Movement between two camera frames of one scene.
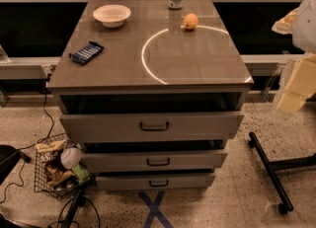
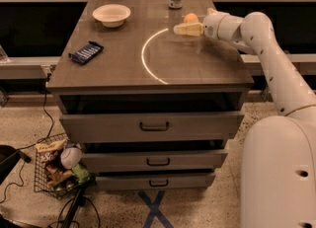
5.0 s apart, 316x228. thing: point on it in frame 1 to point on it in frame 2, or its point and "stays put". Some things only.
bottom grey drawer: x=155 y=183 stays put
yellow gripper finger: x=285 y=24 to x=217 y=25
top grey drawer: x=149 y=126 stays put
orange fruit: x=191 y=21 stays put
